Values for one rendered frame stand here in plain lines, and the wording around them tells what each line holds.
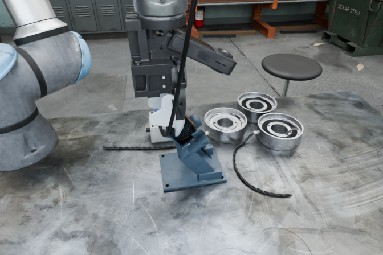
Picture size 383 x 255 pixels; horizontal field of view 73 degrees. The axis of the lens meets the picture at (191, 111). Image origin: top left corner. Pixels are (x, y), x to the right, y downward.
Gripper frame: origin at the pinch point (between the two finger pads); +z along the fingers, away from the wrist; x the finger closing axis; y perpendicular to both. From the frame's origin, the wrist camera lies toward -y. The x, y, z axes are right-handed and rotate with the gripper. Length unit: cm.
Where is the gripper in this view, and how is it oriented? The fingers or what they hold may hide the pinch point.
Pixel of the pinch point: (179, 124)
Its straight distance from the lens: 48.8
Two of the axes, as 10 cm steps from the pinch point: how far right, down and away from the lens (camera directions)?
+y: -9.8, 1.0, -1.6
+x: 1.9, 5.5, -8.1
